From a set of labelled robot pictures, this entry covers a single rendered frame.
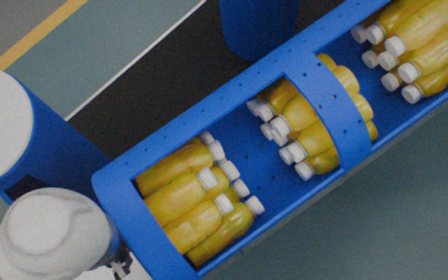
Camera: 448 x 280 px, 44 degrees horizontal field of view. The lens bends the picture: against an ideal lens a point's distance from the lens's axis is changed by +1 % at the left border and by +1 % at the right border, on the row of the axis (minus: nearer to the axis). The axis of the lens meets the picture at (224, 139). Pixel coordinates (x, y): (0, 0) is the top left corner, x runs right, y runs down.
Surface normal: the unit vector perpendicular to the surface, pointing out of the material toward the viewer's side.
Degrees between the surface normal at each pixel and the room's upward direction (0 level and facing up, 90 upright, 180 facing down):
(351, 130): 41
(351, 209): 0
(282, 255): 0
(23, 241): 5
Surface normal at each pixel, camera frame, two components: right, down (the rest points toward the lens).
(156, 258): 0.26, 0.21
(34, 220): -0.06, -0.31
